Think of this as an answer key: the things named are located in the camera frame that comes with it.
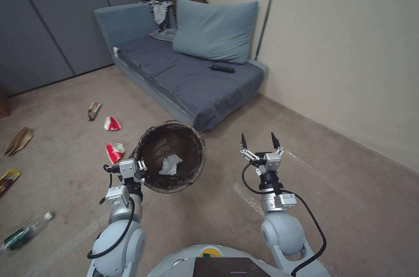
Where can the yellow red snack wrapper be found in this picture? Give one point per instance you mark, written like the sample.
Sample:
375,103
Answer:
94,110

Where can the black remote control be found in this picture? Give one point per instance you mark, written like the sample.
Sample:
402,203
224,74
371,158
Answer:
222,69

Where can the large blue grey pillow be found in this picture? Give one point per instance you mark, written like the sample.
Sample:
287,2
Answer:
214,30

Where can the red white crumpled wrapper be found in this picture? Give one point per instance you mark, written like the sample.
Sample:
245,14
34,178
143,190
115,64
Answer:
112,123
114,152

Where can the brown paper bag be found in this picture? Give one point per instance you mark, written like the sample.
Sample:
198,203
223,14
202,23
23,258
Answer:
19,141

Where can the white robot front shell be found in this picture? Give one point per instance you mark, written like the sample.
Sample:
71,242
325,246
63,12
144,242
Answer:
212,262

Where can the brown yellow snack packet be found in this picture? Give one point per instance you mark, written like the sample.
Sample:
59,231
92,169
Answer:
8,180

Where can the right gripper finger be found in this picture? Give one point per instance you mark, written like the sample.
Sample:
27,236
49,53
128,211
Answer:
250,155
276,142

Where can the crumpled white paper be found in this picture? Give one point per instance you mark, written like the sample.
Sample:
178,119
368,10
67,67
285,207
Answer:
170,165

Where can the grey patterned cloth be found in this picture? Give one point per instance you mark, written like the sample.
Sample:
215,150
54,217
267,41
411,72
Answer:
165,34

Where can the dark grey sofa sheet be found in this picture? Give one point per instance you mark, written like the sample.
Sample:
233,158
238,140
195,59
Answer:
196,87

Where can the dark brown round trash bin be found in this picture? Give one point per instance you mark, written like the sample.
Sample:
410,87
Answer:
173,146

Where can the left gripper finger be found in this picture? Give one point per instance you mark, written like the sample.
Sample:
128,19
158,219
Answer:
143,170
139,165

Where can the clear plastic bottle green label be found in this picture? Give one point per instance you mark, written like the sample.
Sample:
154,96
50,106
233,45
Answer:
23,232

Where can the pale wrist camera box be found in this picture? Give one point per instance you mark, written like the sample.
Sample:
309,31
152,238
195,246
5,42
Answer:
273,161
128,167

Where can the thin dark wall pole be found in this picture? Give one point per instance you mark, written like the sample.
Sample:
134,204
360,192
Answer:
269,5

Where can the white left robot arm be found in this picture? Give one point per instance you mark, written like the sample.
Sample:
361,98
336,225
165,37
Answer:
118,244

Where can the dark brown furniture piece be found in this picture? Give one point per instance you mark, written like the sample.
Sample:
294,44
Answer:
3,105

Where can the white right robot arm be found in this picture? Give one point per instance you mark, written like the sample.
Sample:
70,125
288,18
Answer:
284,234

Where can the grey blue sofa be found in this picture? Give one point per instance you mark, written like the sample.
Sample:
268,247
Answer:
131,25

